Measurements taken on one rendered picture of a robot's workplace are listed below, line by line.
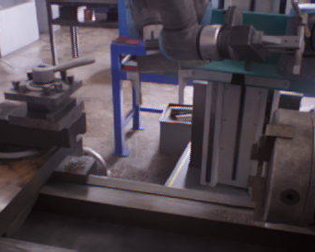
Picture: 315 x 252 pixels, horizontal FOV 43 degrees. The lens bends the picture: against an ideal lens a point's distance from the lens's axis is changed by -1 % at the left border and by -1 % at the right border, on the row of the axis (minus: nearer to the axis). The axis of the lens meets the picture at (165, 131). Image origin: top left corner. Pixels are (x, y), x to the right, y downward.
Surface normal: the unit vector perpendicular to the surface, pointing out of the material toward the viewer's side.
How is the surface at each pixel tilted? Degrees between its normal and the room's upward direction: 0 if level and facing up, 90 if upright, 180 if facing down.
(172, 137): 90
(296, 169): 62
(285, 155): 50
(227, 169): 90
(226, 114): 90
